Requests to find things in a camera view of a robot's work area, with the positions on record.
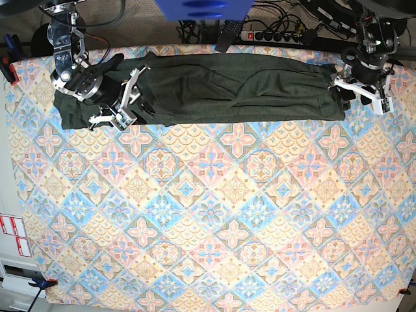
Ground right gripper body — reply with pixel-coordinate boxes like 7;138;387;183
84;76;122;110

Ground red white label stickers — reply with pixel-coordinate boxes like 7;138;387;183
1;214;32;257

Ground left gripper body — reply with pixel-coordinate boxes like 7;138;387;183
347;58;389;85

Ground dark green long-sleeve shirt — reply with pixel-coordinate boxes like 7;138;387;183
53;51;351;131

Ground blue plastic box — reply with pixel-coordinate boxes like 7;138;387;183
155;0;254;21

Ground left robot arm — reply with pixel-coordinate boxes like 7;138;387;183
331;1;415;115

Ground patterned tile tablecloth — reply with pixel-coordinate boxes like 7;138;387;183
5;57;415;311

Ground blue clamp bottom left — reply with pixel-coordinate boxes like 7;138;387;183
28;278;58;312

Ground white cabinet drawer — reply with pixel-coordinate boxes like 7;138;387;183
1;258;46;311

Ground orange clamp bottom right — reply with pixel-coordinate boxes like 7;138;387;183
398;289;411;295

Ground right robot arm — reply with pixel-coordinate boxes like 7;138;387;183
1;1;155;131

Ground black remote keypad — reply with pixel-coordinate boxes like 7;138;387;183
214;20;243;53

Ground black round stool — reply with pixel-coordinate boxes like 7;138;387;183
30;23;53;57

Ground white power strip red switch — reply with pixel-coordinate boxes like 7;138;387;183
240;31;300;44

